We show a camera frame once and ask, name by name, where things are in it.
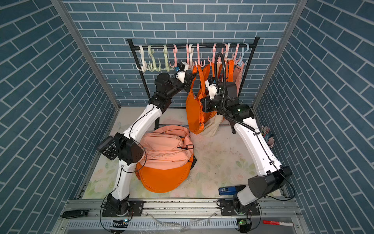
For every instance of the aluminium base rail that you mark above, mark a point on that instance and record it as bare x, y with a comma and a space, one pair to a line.
182, 216

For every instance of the white plastic hook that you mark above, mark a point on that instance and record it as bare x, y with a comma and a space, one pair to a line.
143, 66

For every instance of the red white marker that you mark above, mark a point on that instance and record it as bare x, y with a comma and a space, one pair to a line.
278, 223

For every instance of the black calculator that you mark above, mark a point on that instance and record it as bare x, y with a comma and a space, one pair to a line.
108, 148

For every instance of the blue black stapler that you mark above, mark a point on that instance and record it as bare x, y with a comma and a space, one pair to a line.
231, 190

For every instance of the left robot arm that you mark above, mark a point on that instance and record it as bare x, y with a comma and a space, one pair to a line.
126, 146

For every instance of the black remote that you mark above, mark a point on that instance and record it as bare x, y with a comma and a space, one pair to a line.
74, 214

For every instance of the green plastic hook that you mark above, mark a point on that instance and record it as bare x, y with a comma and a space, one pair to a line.
152, 65
167, 67

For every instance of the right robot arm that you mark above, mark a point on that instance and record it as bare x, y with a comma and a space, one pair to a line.
224, 100

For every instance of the pink sling bag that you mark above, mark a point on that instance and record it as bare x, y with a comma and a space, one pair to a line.
238, 75
168, 147

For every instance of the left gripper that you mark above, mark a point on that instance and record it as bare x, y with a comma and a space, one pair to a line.
185, 85

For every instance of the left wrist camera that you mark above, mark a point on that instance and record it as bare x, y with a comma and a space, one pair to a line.
181, 70

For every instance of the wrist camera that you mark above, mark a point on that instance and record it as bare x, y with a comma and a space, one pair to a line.
211, 87
181, 70

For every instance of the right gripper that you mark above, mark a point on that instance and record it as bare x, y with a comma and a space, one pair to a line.
206, 104

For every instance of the black clothes rack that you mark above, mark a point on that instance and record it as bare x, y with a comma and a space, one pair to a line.
191, 48

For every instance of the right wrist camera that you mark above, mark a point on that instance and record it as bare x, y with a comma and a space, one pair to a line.
211, 87

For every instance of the pink pen cup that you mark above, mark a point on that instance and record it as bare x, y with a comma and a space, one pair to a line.
268, 136

